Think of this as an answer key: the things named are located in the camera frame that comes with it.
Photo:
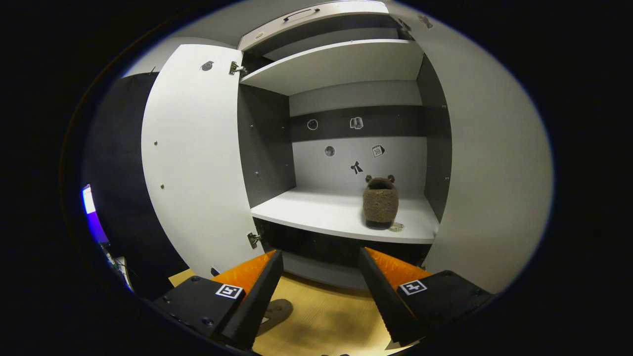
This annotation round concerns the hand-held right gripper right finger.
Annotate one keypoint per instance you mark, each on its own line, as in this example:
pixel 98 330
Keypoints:
pixel 383 301

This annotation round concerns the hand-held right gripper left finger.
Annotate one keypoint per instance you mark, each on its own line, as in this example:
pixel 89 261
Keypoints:
pixel 257 301

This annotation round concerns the brown plush shoe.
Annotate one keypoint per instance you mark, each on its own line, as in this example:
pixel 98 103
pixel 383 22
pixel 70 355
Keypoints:
pixel 380 205
pixel 279 311

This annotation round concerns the grey shoe cabinet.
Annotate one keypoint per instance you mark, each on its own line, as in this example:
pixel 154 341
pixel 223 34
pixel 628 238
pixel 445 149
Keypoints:
pixel 336 212

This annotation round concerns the grey cabinet door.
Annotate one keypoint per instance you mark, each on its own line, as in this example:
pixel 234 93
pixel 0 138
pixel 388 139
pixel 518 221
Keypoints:
pixel 494 173
pixel 193 148

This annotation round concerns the grey cabinet drawer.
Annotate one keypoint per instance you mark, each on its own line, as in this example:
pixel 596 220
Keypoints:
pixel 346 10

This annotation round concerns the small round disc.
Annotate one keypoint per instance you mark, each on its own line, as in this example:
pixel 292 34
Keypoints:
pixel 396 227

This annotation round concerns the computer monitor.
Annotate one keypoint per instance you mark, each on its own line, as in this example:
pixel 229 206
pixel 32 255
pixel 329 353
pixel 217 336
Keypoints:
pixel 91 212

